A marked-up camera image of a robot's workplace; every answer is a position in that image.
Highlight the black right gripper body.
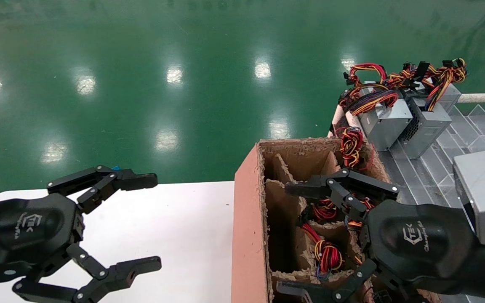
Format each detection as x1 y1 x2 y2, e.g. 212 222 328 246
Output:
360 200 485 303

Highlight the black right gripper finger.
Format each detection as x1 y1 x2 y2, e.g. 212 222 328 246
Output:
276 259 420 303
285 168 400 221

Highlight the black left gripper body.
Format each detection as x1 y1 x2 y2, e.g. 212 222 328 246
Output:
0 194 86 284

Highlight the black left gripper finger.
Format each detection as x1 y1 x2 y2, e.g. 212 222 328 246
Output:
47 165 158 214
12 243 162 303

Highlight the brown divided cardboard box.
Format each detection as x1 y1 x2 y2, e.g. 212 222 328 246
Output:
231 138 442 303

